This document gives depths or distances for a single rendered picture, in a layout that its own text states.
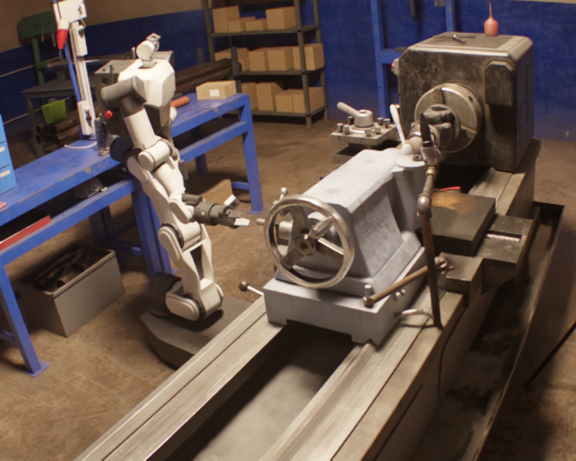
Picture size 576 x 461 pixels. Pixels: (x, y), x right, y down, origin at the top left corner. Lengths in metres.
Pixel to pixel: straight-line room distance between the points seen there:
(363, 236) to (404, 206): 0.22
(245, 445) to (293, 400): 0.19
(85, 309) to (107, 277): 0.24
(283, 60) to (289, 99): 0.42
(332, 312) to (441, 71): 1.28
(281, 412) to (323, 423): 0.22
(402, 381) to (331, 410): 0.18
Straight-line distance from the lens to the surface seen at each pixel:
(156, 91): 2.36
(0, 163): 2.95
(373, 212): 1.43
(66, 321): 3.25
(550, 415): 2.47
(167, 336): 2.76
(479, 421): 1.83
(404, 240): 1.55
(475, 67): 2.36
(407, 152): 1.61
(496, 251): 1.73
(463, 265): 1.65
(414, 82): 2.45
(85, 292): 3.31
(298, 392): 1.47
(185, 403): 1.32
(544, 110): 5.76
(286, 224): 1.48
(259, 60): 6.34
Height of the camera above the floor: 1.68
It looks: 24 degrees down
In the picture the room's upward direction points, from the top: 6 degrees counter-clockwise
